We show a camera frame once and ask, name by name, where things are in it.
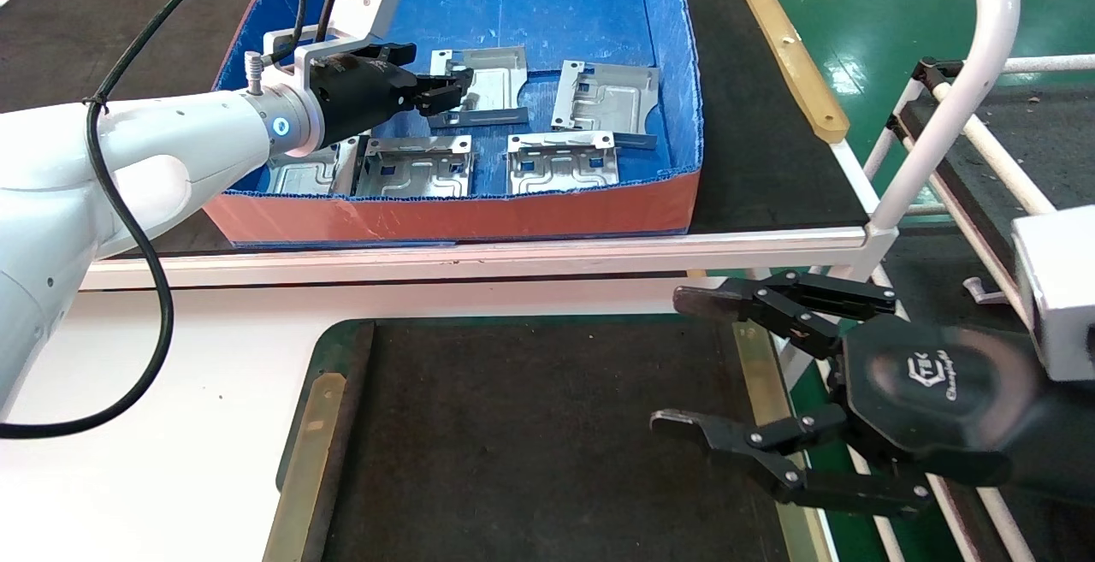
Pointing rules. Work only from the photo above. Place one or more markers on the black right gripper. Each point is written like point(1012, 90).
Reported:
point(932, 391)

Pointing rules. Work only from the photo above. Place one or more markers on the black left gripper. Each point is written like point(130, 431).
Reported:
point(355, 96)

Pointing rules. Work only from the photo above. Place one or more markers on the silver stamped metal bracket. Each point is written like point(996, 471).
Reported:
point(496, 87)
point(419, 173)
point(612, 104)
point(316, 173)
point(560, 167)

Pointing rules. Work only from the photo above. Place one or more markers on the blue and orange corrugated box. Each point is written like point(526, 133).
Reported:
point(513, 6)

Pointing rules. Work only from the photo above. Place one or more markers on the yellow mat edge strip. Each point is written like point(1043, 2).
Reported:
point(308, 459)
point(754, 365)

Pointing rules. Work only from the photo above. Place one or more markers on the small white hook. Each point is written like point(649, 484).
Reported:
point(979, 291)

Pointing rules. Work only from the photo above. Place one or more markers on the small black work mat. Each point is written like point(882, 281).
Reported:
point(547, 442)

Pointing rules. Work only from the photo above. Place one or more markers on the white diagonal cart tube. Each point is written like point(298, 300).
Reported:
point(890, 139)

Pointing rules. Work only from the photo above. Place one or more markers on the black tube clamp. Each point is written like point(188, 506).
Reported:
point(937, 73)
point(900, 127)

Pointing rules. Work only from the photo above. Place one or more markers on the cream cart tube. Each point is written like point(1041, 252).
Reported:
point(997, 151)

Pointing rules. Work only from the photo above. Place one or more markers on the long yellow guide strip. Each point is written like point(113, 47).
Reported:
point(791, 57)

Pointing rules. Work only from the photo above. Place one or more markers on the black cart mat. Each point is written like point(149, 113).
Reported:
point(1061, 143)

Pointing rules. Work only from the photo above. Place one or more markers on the large black table mat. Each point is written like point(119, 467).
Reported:
point(51, 32)

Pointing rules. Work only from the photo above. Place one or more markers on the white horizontal cart tube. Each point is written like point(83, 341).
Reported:
point(1052, 64)

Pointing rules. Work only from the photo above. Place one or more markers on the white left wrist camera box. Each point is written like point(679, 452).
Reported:
point(366, 2)

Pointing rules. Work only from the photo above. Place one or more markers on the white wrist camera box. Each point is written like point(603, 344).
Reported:
point(1061, 288)
point(366, 2)

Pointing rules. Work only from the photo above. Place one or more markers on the silver camera mount bracket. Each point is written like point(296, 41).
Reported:
point(304, 62)

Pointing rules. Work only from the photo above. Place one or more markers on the white table edge rail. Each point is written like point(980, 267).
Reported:
point(513, 258)

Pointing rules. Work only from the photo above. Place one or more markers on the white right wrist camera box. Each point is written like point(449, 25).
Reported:
point(1061, 288)

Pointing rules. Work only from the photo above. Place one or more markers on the curved white frame tube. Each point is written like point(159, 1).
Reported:
point(967, 74)

